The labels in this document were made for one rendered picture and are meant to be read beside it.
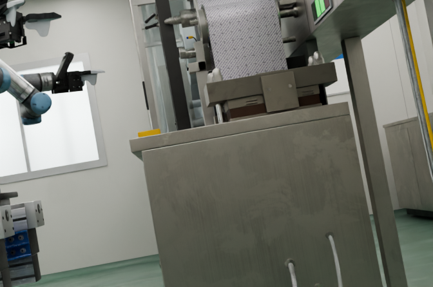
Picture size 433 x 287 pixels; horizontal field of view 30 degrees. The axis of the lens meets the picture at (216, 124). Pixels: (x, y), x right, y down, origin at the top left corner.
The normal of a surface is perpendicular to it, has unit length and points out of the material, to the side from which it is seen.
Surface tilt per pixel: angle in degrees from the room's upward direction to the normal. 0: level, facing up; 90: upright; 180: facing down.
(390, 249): 90
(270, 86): 90
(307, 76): 90
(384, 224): 90
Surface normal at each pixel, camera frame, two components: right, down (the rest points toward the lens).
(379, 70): 0.06, -0.07
